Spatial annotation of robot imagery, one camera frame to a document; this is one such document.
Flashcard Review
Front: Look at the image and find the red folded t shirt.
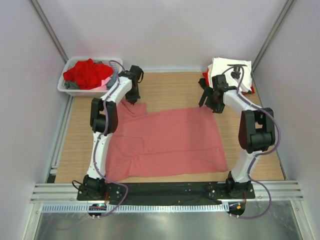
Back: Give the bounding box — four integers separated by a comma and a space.
202, 72, 255, 95

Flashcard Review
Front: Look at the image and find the light pink garment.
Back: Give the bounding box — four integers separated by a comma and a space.
92, 77, 111, 91

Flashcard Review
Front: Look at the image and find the pink t shirt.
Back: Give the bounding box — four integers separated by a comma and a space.
105, 100, 228, 182

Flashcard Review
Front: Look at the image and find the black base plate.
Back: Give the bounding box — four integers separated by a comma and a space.
76, 181, 256, 206

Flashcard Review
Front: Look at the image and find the grey cable duct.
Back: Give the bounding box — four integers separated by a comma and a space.
42, 202, 229, 214

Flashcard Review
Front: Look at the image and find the white folded printed t shirt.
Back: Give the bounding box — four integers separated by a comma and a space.
206, 57, 253, 93

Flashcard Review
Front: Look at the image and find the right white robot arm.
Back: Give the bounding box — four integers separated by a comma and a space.
198, 74, 276, 198

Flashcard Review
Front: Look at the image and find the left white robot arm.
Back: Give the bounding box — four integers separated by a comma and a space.
77, 65, 144, 201

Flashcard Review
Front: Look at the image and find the red crumpled t shirt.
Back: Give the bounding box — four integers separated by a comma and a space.
62, 58, 115, 90

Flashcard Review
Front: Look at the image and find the black folded t shirt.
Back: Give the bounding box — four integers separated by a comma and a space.
198, 78, 208, 90

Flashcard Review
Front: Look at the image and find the grey garment in basket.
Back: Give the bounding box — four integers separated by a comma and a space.
63, 59, 118, 90

